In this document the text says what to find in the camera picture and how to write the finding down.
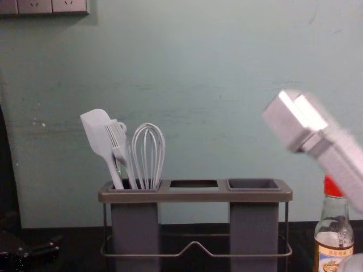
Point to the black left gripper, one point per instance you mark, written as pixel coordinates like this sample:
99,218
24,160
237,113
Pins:
12,252

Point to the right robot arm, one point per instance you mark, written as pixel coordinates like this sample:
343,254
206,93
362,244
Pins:
297,122

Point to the grey plastic utensil bin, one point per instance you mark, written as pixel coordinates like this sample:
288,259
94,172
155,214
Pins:
252,226
134,226

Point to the white silicone spatula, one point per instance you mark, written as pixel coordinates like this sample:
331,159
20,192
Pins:
95,127

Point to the white silicone basting brush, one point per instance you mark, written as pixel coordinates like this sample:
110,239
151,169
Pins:
117,136

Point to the white whisk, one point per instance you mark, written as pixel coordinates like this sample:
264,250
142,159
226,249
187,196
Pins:
149,158

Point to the black table cloth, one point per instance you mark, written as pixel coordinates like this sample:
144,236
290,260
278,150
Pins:
198,238

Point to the black steel bar rack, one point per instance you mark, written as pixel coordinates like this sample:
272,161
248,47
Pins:
193,195

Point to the clear glass bottle, yellow label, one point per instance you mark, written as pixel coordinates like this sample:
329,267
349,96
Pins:
331,226

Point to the red bottle cap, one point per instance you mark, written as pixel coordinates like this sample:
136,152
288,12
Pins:
331,187

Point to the grey wall socket plate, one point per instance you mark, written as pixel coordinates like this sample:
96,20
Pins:
35,5
69,5

